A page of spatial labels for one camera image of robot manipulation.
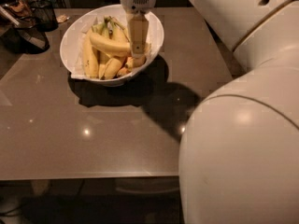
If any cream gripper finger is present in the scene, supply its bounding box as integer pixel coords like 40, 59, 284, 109
126, 13, 149, 57

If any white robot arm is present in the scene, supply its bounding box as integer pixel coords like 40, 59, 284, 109
178, 0, 299, 224

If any right small yellow banana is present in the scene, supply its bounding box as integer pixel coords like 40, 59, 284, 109
117, 56, 146, 77

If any white bowl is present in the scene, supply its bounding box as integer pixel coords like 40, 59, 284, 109
60, 5, 164, 87

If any small wrapper on table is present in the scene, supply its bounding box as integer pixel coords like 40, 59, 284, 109
56, 14, 70, 23

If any black mesh cup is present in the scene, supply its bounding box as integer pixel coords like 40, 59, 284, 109
30, 0, 58, 32

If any dark appliance at left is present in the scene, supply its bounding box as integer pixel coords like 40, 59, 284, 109
0, 0, 50, 54

